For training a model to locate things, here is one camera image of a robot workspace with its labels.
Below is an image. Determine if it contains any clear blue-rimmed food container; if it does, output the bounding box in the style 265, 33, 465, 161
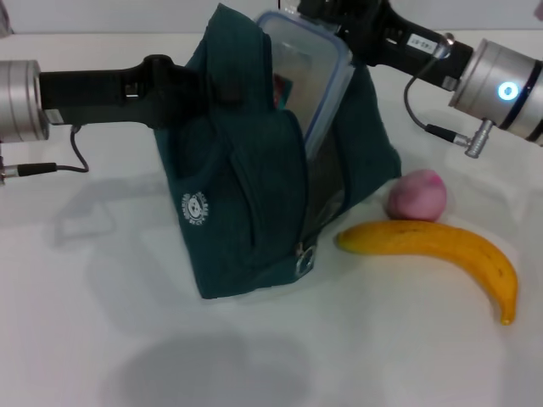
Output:
254, 10, 353, 160

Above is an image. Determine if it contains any gripper cable with plug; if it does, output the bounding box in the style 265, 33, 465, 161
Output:
402, 54, 495, 159
0, 125, 90, 186

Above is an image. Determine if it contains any yellow banana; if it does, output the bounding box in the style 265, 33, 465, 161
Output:
337, 220, 519, 326

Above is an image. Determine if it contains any dark teal insulated lunch bag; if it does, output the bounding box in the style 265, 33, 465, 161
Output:
153, 3, 402, 300

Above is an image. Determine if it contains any left gripper cable with plug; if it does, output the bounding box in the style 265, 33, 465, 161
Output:
0, 125, 90, 186

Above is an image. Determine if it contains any right gripper cable with plug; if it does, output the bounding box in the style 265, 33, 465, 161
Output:
402, 54, 495, 159

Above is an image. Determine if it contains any pink peach toy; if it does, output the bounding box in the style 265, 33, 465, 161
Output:
385, 168, 448, 222

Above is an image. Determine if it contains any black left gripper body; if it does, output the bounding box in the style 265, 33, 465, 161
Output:
38, 53, 209, 131

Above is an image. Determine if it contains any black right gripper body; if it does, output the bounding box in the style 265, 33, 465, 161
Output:
334, 0, 474, 90

